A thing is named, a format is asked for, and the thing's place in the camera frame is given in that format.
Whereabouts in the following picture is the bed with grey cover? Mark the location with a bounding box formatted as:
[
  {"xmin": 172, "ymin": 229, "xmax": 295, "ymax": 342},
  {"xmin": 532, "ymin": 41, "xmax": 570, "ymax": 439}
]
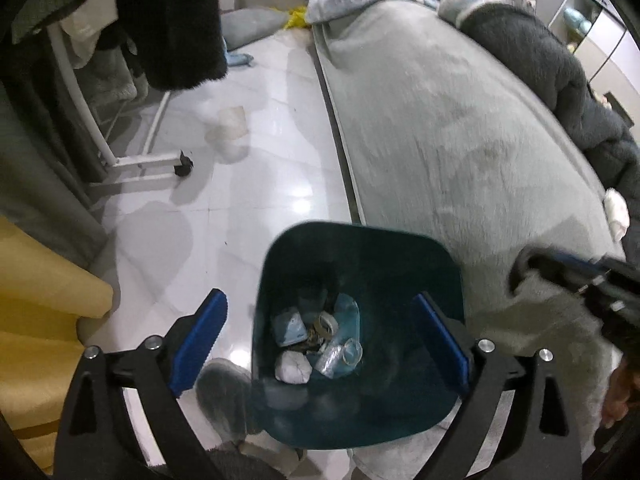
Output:
[{"xmin": 305, "ymin": 0, "xmax": 640, "ymax": 480}]

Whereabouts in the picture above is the person's right hand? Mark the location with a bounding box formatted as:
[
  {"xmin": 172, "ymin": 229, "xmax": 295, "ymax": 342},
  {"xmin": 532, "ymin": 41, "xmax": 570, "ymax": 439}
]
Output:
[{"xmin": 601, "ymin": 355, "xmax": 640, "ymax": 428}]

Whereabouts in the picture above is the white clothes rack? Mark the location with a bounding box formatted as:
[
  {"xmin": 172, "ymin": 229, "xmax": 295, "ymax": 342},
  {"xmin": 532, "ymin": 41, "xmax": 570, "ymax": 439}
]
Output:
[{"xmin": 47, "ymin": 25, "xmax": 193, "ymax": 183}]

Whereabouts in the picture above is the light blue plush toy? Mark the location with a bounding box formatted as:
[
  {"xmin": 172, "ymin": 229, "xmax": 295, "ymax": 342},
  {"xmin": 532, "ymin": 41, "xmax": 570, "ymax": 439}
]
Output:
[{"xmin": 564, "ymin": 7, "xmax": 591, "ymax": 31}]

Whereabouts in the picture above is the dark teal trash bin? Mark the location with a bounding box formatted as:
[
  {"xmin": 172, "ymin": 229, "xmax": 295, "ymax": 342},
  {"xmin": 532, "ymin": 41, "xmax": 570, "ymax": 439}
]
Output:
[{"xmin": 250, "ymin": 220, "xmax": 468, "ymax": 451}]

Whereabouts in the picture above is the grey fluffy garment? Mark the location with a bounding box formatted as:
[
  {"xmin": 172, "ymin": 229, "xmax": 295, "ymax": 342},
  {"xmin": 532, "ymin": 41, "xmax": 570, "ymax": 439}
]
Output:
[{"xmin": 75, "ymin": 45, "xmax": 138, "ymax": 106}]

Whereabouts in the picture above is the clear plastic wrapper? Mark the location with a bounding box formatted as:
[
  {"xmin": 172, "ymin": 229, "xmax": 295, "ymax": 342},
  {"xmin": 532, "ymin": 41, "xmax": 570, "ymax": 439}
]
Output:
[{"xmin": 307, "ymin": 337, "xmax": 363, "ymax": 378}]

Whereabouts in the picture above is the dark grey fleece blanket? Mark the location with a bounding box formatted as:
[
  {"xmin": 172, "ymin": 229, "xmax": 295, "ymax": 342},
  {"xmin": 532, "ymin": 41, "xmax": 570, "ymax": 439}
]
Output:
[{"xmin": 440, "ymin": 0, "xmax": 640, "ymax": 196}]

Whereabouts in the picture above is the white wardrobe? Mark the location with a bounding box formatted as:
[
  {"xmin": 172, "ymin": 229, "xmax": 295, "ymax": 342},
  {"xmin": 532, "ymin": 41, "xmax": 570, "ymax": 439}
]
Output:
[{"xmin": 547, "ymin": 0, "xmax": 640, "ymax": 126}]

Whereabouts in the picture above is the yellow plastic bag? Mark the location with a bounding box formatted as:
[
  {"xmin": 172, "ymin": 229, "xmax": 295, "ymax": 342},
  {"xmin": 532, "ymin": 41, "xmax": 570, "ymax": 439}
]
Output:
[{"xmin": 282, "ymin": 5, "xmax": 313, "ymax": 31}]

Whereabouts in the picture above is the black hanging garment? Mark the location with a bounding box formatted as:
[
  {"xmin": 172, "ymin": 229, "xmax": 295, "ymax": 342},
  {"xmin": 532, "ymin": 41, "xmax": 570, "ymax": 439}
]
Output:
[{"xmin": 112, "ymin": 0, "xmax": 228, "ymax": 91}]

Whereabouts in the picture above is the grey plush slipper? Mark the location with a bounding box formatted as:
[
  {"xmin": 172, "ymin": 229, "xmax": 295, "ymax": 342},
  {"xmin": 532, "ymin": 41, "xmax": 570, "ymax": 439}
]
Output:
[{"xmin": 195, "ymin": 357, "xmax": 266, "ymax": 443}]

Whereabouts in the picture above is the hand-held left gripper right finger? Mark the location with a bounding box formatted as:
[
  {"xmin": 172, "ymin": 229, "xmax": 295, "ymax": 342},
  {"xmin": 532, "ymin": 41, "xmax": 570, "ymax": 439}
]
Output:
[{"xmin": 412, "ymin": 291, "xmax": 583, "ymax": 480}]

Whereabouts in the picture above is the grey curtain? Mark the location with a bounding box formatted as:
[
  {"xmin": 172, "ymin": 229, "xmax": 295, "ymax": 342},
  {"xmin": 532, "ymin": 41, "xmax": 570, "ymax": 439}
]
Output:
[{"xmin": 0, "ymin": 85, "xmax": 108, "ymax": 271}]

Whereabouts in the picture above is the white paper ball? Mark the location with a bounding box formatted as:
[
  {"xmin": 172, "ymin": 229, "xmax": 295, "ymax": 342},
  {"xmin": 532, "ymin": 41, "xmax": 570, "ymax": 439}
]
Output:
[{"xmin": 274, "ymin": 350, "xmax": 313, "ymax": 386}]

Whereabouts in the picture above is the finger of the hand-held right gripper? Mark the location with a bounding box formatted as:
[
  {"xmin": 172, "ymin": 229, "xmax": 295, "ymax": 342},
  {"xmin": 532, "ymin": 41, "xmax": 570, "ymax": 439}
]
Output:
[{"xmin": 509, "ymin": 245, "xmax": 608, "ymax": 301}]

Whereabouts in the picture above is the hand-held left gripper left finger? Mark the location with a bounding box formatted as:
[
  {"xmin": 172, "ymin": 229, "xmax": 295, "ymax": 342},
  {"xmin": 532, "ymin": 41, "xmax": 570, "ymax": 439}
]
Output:
[{"xmin": 52, "ymin": 287, "xmax": 228, "ymax": 480}]

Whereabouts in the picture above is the grey pillow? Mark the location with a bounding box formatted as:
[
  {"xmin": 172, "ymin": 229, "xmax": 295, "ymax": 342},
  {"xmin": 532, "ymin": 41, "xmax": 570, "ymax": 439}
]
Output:
[{"xmin": 220, "ymin": 7, "xmax": 291, "ymax": 53}]

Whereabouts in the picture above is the yellow cloth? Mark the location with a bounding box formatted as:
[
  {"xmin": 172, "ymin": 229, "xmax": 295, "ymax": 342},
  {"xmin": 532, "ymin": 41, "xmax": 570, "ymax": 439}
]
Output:
[{"xmin": 0, "ymin": 215, "xmax": 116, "ymax": 476}]

